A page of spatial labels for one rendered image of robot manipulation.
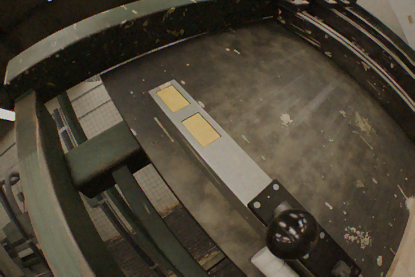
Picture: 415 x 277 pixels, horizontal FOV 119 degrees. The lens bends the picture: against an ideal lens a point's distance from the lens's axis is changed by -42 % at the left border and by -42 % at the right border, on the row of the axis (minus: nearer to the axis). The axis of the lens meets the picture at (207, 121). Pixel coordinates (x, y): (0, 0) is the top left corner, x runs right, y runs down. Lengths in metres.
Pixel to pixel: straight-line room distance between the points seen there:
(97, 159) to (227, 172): 0.22
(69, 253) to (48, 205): 0.07
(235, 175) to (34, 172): 0.28
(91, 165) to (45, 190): 0.12
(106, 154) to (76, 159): 0.06
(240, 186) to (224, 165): 0.03
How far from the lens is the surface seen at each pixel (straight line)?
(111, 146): 0.38
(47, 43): 0.47
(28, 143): 0.35
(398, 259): 0.47
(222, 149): 0.27
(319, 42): 0.67
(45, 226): 0.28
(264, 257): 0.26
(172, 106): 0.31
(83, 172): 0.37
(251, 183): 0.26
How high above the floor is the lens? 1.64
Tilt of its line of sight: 4 degrees down
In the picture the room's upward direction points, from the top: 29 degrees counter-clockwise
